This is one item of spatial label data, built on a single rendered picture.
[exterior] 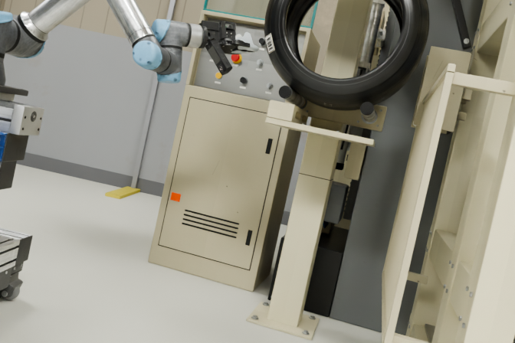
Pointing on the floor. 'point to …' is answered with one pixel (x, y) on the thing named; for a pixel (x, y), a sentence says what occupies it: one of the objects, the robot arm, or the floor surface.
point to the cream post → (318, 165)
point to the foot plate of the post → (307, 325)
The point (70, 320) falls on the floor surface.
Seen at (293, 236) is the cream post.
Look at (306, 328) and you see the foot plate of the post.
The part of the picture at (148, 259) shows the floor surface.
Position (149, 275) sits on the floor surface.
